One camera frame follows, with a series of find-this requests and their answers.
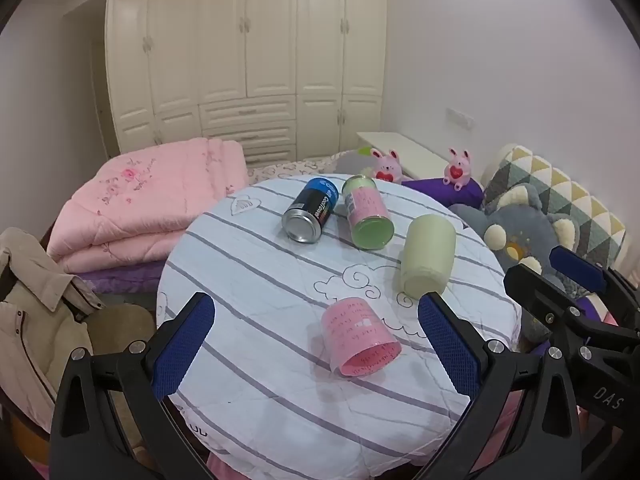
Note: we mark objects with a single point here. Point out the purple blanket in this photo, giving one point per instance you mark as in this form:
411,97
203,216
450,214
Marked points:
125,280

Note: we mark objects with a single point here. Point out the beige jacket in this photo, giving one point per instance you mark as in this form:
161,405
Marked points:
35,320

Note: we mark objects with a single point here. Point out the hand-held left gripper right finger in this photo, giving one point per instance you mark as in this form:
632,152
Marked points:
450,350

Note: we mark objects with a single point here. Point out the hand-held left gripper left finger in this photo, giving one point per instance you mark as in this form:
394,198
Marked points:
182,347

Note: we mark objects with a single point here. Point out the purple pillow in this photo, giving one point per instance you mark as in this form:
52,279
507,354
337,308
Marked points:
440,190

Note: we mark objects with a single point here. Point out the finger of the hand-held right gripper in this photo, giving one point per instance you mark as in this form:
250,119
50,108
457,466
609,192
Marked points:
580,267
537,292

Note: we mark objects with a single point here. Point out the cream wardrobe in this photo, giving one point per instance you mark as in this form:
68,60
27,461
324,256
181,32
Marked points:
250,50

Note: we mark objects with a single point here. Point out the patterned bed sheet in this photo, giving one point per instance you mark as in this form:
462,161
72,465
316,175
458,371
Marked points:
300,166

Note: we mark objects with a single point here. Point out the pink bunny plush toy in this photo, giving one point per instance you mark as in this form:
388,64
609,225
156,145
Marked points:
386,166
458,169

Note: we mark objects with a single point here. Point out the triangle patterned pillow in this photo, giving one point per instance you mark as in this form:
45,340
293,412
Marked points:
560,195

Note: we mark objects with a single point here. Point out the striped white round table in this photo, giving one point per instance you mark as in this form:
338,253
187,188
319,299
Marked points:
260,270

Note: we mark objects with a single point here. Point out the folded pink quilt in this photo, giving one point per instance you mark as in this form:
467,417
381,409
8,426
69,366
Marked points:
140,200

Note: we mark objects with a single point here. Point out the pink paper cup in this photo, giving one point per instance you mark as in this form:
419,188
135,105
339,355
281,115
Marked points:
357,335

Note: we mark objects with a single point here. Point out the pale green cup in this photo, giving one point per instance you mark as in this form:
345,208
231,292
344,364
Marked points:
429,255

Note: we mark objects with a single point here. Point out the grey bear plush toy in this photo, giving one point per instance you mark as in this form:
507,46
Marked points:
520,232

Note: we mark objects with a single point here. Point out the blue and black can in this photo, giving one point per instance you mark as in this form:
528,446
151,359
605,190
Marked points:
310,207

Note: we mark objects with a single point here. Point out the white wall socket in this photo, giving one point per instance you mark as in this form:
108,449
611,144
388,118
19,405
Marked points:
459,117

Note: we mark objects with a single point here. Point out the green cup with pink label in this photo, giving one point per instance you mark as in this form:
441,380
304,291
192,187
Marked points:
366,210

